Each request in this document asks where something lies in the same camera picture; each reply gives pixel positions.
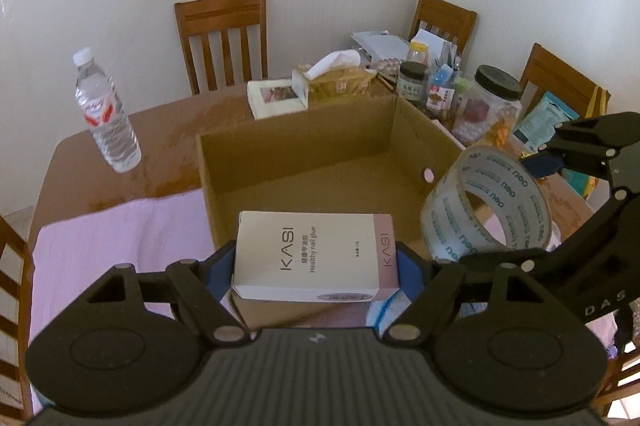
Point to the open cardboard box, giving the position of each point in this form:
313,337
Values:
369,156

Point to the wooden chair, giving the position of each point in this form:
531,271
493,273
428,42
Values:
16,306
449,21
546,73
201,19

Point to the white glove blue cuff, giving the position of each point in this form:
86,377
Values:
381,314

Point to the wooden chair right near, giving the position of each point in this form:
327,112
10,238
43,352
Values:
546,73

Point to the clear packing tape roll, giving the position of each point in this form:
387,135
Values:
486,203

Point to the large jar black lid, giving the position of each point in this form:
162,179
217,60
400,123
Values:
488,108

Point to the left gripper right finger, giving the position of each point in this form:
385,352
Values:
432,290

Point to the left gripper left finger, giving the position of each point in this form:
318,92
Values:
198,287

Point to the wooden chair right far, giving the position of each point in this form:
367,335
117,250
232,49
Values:
449,21

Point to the teal package on chair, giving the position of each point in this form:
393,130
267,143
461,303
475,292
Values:
538,126

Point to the clear water bottle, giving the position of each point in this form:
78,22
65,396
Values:
104,113

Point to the small dark-lid jar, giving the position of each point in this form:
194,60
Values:
410,81

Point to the wooden chair left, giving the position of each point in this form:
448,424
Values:
16,306

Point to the red label jar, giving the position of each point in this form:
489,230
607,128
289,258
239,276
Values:
440,91

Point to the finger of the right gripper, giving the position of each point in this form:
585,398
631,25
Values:
542,164

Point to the wooden chair back centre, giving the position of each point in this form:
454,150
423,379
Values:
201,19

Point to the tissue box yellow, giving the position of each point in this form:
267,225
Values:
335,76

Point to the green book under tissues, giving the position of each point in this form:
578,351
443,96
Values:
268,98

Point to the white KASI glue box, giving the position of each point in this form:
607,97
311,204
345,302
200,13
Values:
315,257

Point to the pink table cloth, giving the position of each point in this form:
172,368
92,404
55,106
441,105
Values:
150,234

